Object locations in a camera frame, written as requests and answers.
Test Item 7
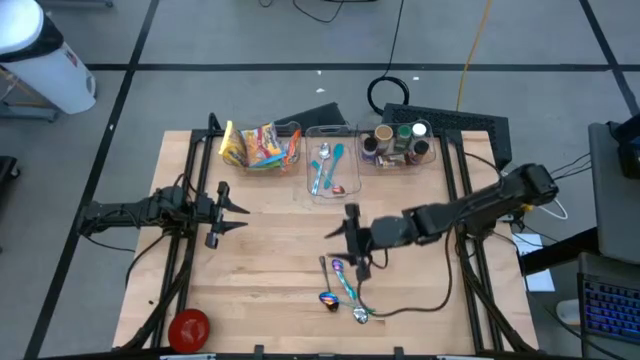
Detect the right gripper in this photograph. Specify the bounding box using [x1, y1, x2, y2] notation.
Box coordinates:
[324, 203, 419, 282]

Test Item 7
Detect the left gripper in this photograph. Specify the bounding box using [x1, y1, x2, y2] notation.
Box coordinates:
[197, 182, 251, 250]

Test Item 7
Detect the iridescent spoon purple bowl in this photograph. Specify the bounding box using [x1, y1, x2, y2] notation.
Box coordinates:
[331, 258, 359, 304]

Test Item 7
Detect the iridescent spoon dark handle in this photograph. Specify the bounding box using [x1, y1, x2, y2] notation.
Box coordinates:
[318, 255, 339, 307]

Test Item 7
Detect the blue ramen noodle pack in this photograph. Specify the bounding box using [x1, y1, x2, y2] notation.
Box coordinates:
[252, 151, 289, 165]

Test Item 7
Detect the silver spoon teal handle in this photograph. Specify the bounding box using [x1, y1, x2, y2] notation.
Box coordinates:
[343, 301, 377, 325]

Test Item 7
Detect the yellow ramen noodle pack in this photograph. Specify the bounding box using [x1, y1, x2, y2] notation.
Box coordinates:
[218, 119, 250, 169]

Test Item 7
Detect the orange chicken ramen pack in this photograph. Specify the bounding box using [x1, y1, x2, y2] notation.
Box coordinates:
[285, 128, 303, 167]

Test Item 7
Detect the teal plastic spoon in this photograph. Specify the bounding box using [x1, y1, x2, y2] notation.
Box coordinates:
[323, 143, 346, 190]

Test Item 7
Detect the gold label sesame jar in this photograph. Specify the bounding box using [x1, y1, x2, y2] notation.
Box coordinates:
[374, 123, 395, 154]

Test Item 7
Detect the orange spice jar black lid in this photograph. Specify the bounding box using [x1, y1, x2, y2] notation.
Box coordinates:
[409, 139, 432, 166]

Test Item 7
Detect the green lid spice jar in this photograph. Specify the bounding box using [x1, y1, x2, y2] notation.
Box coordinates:
[394, 123, 414, 154]

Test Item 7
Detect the clear plastic bin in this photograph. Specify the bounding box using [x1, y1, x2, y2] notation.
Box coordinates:
[229, 117, 308, 177]
[305, 116, 362, 197]
[355, 118, 439, 180]

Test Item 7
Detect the red round lid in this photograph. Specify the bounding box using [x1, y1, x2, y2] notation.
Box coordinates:
[167, 307, 212, 355]

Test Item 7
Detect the black wedge panel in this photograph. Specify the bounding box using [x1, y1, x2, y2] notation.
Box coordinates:
[272, 101, 347, 132]

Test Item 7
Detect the black perforated panel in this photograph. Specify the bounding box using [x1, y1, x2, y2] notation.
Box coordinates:
[380, 102, 513, 172]

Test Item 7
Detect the white paper sheet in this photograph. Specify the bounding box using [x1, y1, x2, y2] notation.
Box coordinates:
[511, 232, 544, 257]
[523, 267, 557, 293]

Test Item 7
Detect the grey stand base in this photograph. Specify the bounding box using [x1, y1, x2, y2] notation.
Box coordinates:
[0, 99, 59, 124]

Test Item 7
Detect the white trash can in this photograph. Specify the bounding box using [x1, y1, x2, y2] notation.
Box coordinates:
[0, 0, 98, 116]

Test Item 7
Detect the white computer mouse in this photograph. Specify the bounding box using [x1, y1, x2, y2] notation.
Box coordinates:
[555, 298, 582, 327]

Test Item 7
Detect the black desk device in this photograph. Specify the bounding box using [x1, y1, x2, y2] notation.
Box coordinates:
[606, 112, 640, 181]

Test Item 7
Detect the black table frame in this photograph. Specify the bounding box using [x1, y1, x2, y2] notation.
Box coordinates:
[119, 112, 539, 360]

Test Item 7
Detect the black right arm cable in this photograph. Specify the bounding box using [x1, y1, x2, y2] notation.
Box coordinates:
[356, 224, 454, 319]

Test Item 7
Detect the black left base cable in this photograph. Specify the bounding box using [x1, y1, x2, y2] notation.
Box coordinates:
[123, 230, 171, 289]

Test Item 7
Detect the black coiled hanging cable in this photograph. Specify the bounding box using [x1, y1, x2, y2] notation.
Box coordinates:
[365, 0, 412, 117]

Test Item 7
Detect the white cable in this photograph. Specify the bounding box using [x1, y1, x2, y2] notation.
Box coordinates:
[499, 172, 570, 222]

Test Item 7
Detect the black floor cable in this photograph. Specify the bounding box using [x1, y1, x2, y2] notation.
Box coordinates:
[256, 0, 347, 25]

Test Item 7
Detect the yellow hanging cable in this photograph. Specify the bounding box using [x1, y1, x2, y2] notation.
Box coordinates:
[454, 0, 494, 112]

